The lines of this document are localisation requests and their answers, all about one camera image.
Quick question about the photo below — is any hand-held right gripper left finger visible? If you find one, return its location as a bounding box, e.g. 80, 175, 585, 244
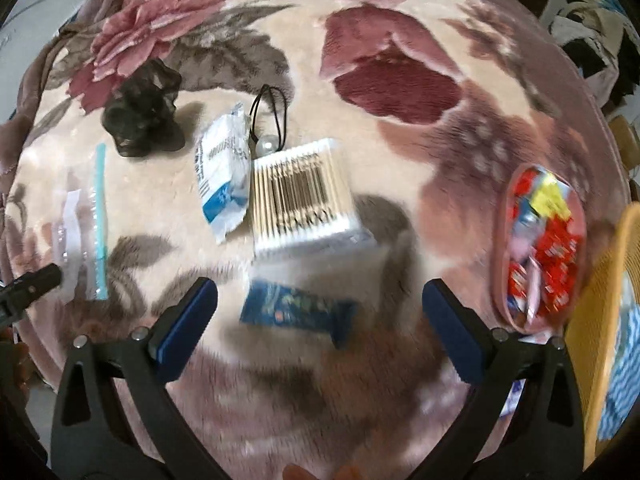
50, 276, 219, 480

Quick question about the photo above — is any clear cotton swab box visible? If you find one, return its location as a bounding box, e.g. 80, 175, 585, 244
249, 137, 376, 261

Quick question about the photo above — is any pile of wrapped candies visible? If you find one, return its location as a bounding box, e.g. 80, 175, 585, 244
507, 167, 586, 318

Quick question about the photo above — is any clear zip bag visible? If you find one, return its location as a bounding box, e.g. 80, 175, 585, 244
50, 142, 110, 303

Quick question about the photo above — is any white blue flat packet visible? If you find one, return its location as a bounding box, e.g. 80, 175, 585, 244
500, 379, 526, 417

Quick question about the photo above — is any blue snack packet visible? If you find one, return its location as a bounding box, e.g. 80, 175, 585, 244
239, 280, 360, 350

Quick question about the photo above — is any pile of clothes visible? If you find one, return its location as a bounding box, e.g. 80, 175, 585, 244
547, 0, 640, 111

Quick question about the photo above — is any floral plush blanket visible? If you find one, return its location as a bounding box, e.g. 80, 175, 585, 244
0, 0, 631, 480

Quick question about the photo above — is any yellow plastic basket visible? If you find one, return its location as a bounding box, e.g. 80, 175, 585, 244
565, 202, 640, 456

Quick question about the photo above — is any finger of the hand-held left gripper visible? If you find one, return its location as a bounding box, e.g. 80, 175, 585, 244
0, 264, 63, 328

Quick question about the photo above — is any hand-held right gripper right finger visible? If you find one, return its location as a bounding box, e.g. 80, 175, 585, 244
421, 279, 586, 480

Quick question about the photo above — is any black mesh scrunchie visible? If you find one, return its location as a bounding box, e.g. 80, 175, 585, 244
100, 58, 185, 158

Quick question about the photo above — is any pink oval tray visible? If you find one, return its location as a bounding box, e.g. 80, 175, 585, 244
492, 162, 588, 336

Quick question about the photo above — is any person's right hand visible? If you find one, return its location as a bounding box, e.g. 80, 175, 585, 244
282, 464, 363, 480

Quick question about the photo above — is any blue checkered cloth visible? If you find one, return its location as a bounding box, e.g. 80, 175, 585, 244
597, 305, 640, 443

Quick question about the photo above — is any white blue wipe sachet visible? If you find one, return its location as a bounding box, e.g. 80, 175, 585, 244
192, 101, 252, 246

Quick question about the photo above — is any black pearl hair tie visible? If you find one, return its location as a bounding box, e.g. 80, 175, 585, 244
247, 85, 288, 157

